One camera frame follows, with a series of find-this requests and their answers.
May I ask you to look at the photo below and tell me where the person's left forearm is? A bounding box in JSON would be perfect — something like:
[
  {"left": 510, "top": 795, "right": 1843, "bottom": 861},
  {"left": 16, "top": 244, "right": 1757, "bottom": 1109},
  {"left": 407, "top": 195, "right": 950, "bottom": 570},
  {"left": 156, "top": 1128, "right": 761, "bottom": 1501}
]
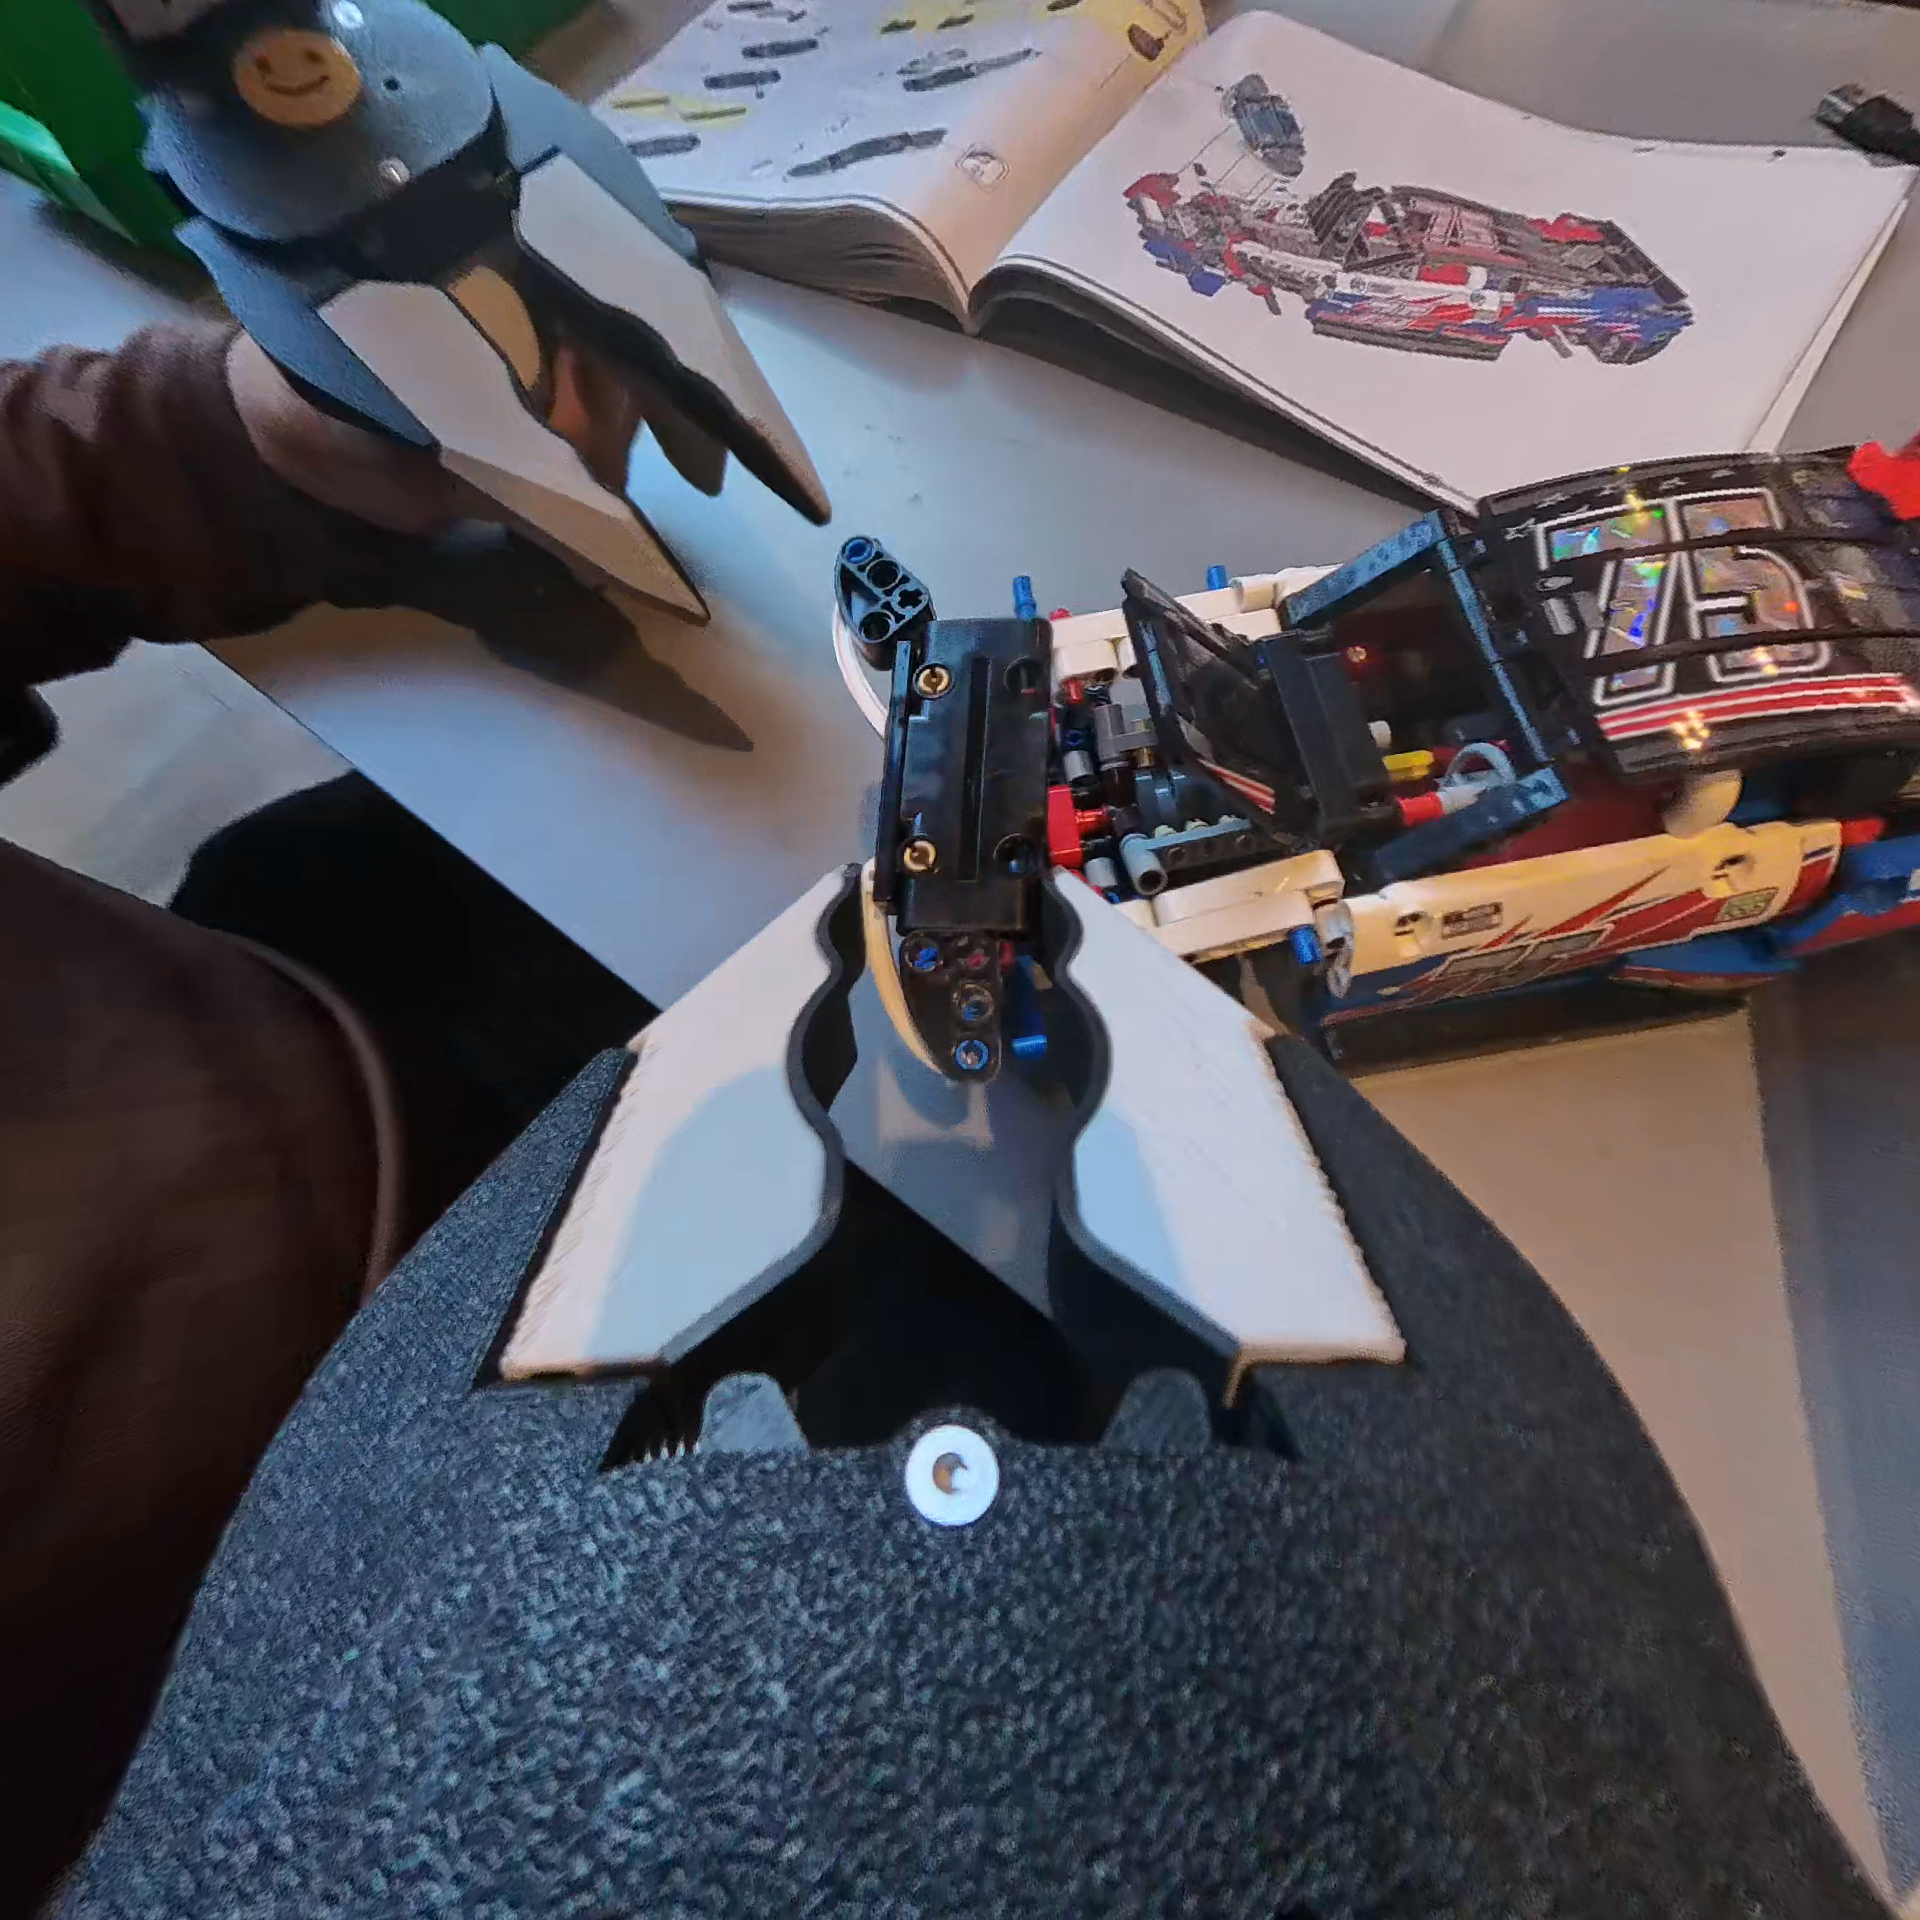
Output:
[{"left": 0, "top": 323, "right": 347, "bottom": 650}]

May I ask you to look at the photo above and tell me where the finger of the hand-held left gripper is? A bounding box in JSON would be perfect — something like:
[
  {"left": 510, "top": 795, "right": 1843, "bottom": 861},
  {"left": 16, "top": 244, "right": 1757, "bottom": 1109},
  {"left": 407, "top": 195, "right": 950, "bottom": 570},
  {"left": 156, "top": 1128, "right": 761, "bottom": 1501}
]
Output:
[
  {"left": 313, "top": 267, "right": 713, "bottom": 629},
  {"left": 510, "top": 155, "right": 834, "bottom": 526}
]

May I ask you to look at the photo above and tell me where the open instruction book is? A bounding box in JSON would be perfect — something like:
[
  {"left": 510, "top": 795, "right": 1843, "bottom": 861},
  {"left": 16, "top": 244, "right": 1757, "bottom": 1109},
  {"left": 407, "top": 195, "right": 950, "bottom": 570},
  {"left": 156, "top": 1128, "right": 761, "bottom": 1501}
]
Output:
[{"left": 591, "top": 0, "right": 1920, "bottom": 511}]

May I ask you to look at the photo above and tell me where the person's brown trouser leg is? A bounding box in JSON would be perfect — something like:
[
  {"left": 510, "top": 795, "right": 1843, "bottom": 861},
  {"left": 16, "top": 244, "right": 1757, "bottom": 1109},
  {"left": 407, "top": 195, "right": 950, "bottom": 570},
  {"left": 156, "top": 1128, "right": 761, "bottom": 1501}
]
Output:
[{"left": 0, "top": 838, "right": 401, "bottom": 1920}]

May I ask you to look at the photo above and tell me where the person's left hand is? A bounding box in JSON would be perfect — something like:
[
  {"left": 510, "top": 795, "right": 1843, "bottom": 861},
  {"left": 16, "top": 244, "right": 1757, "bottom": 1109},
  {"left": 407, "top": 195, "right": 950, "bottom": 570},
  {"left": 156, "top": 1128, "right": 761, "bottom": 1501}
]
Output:
[{"left": 225, "top": 328, "right": 520, "bottom": 549}]

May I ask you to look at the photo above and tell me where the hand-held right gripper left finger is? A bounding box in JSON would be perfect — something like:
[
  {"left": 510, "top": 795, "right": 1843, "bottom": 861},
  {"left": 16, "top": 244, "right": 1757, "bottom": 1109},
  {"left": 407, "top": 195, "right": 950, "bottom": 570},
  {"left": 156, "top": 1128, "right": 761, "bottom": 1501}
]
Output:
[{"left": 496, "top": 862, "right": 873, "bottom": 1382}]

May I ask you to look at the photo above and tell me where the black brick panel assembly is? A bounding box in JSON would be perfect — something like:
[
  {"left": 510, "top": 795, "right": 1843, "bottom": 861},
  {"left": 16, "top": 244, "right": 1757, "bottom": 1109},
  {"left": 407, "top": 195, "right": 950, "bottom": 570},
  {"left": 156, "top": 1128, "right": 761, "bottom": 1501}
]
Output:
[{"left": 834, "top": 534, "right": 1059, "bottom": 1083}]

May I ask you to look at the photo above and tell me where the green box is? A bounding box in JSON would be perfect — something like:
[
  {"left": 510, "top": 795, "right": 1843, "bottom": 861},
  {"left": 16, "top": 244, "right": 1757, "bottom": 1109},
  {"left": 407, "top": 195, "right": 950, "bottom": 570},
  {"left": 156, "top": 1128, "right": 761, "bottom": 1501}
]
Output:
[{"left": 0, "top": 0, "right": 193, "bottom": 247}]

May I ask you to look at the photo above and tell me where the black brick piece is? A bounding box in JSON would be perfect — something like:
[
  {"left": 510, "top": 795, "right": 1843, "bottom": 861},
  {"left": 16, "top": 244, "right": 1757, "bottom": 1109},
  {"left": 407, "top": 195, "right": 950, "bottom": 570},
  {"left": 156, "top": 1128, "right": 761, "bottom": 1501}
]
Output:
[{"left": 1812, "top": 80, "right": 1920, "bottom": 168}]

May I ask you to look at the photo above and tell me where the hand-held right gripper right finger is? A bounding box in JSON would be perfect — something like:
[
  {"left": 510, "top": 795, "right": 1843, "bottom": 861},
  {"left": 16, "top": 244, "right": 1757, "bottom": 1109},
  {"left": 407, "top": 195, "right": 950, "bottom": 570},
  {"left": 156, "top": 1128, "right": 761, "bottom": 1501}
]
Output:
[{"left": 1049, "top": 876, "right": 1410, "bottom": 1403}]

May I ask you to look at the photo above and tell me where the toy brick race car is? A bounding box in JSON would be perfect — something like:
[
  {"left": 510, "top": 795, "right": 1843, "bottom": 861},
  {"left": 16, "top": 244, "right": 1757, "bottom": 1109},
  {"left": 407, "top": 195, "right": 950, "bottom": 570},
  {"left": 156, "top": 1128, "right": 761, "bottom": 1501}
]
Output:
[{"left": 1043, "top": 437, "right": 1920, "bottom": 1068}]

